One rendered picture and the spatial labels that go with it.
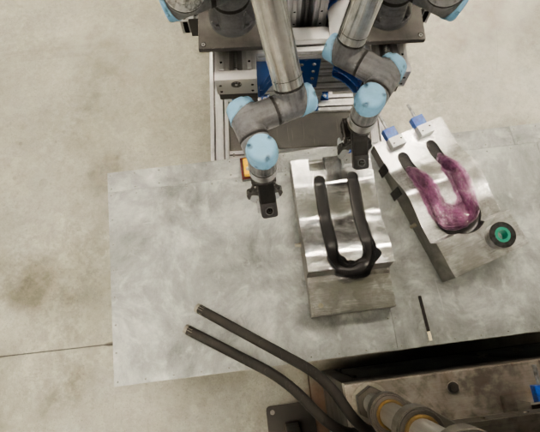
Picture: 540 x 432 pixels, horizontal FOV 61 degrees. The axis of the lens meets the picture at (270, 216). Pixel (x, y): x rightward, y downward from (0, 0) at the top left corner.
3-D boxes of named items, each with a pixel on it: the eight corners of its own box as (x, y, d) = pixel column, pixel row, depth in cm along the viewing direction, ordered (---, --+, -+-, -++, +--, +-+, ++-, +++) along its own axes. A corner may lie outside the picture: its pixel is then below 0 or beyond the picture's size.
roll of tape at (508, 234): (479, 230, 141) (484, 227, 138) (501, 220, 142) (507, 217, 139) (492, 254, 139) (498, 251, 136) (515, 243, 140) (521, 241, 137)
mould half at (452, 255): (370, 151, 160) (377, 138, 150) (435, 123, 163) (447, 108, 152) (442, 282, 148) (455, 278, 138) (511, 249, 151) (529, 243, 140)
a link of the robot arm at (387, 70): (375, 39, 120) (354, 70, 118) (413, 59, 119) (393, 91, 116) (369, 57, 128) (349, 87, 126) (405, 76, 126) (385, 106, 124)
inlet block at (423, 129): (399, 111, 161) (403, 103, 156) (411, 105, 162) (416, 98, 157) (417, 141, 158) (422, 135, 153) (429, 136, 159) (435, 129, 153)
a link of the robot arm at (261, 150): (269, 123, 108) (284, 154, 106) (269, 143, 118) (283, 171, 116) (238, 136, 107) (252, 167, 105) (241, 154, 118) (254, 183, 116)
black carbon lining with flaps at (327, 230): (310, 178, 150) (313, 167, 141) (359, 172, 151) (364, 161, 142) (327, 284, 141) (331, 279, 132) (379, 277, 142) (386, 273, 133)
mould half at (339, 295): (289, 171, 158) (291, 155, 145) (363, 162, 159) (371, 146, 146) (310, 317, 145) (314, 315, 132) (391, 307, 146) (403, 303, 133)
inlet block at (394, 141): (371, 122, 160) (375, 115, 155) (384, 117, 161) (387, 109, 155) (389, 154, 157) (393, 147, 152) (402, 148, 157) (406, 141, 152)
